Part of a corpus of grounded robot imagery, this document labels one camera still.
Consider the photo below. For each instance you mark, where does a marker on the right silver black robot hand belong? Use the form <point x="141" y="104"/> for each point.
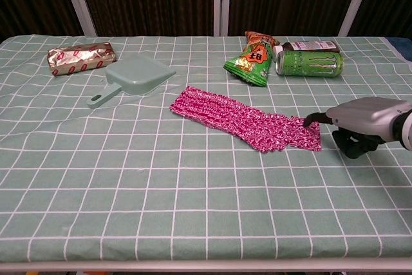
<point x="363" y="115"/>

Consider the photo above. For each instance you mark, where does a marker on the pink patterned playing card spread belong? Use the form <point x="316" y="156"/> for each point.
<point x="225" y="115"/>

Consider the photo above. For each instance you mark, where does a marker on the green Monster drink can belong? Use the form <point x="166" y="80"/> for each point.
<point x="309" y="63"/>

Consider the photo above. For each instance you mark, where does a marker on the blue cloth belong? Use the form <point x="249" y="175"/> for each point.
<point x="400" y="48"/>

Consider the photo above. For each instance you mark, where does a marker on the dark bottle with white cap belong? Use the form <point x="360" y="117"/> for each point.
<point x="309" y="46"/>

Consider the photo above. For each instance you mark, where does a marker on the green orange chip bag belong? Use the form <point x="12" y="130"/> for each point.
<point x="252" y="64"/>

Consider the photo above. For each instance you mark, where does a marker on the green checkered tablecloth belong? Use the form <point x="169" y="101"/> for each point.
<point x="161" y="191"/>

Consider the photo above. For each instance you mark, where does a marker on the green plastic dustpan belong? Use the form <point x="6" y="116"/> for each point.
<point x="138" y="75"/>

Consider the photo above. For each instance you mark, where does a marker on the gold foil snack package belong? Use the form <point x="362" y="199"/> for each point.
<point x="80" y="57"/>

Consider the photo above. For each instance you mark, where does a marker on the white slanted metal frame post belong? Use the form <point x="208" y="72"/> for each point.
<point x="78" y="1"/>
<point x="355" y="1"/>

